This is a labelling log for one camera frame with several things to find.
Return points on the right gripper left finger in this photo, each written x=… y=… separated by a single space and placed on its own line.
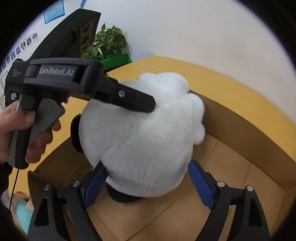
x=48 y=222

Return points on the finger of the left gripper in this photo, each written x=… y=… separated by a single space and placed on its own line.
x=109 y=90

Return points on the green potted plant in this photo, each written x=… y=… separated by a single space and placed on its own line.
x=107 y=43

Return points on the pink pig plush teal shirt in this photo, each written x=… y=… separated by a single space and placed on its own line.
x=19 y=214

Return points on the brown cardboard box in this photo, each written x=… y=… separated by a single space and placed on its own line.
x=234 y=151

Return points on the person's left hand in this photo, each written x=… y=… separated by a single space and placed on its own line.
x=26 y=133

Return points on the blue framed wall poster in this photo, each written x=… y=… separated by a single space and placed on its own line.
x=54 y=11

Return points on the white panda plush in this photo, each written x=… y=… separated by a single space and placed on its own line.
x=145 y=154

